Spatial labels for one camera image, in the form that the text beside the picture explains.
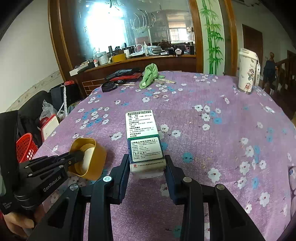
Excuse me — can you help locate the black leather sofa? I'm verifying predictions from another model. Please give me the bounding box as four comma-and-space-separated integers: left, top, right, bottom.
18, 90, 52, 147

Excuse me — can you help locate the clear bag on sofa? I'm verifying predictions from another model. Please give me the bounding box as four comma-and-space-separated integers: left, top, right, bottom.
40, 100, 57, 120

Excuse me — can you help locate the black red pouch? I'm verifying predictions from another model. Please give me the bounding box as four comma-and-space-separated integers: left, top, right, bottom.
105, 68, 142, 81

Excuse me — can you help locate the glass partition panel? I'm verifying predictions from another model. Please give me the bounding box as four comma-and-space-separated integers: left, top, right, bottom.
58, 0, 200, 68

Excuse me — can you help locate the red plastic basket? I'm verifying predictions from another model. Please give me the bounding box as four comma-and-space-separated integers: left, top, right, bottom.
16, 133, 38, 163

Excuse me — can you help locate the red white lidded box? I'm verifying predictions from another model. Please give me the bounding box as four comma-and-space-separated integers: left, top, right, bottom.
40, 114, 59, 142

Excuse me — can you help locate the left hand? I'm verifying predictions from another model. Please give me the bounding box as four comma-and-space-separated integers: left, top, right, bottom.
4, 204, 45, 238

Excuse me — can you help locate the green cloth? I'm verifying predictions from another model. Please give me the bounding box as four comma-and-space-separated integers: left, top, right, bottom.
139, 63, 164, 89

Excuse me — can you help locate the white green medicine box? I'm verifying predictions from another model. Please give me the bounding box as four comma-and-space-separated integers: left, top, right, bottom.
125, 110, 166, 179

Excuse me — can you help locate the black round case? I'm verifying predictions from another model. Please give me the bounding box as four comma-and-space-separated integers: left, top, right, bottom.
101, 81, 117, 92

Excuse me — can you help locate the wooden brick counter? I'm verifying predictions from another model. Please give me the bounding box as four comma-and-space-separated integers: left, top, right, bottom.
71, 55, 204, 97

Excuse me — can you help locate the purple floral tablecloth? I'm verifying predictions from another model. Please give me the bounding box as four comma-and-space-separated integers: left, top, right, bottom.
37, 71, 295, 240

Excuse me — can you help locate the white cartoon tumbler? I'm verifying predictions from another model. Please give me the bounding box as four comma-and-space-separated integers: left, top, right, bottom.
238, 48, 261, 94

